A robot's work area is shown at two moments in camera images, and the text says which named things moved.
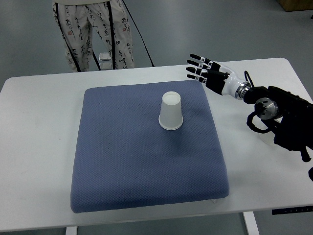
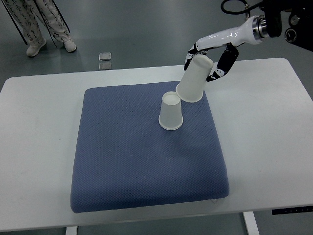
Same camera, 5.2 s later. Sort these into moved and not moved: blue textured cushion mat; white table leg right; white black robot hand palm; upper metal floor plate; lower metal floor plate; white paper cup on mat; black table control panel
Moved: white black robot hand palm
Not moved: white table leg right; blue textured cushion mat; white paper cup on mat; black table control panel; lower metal floor plate; upper metal floor plate
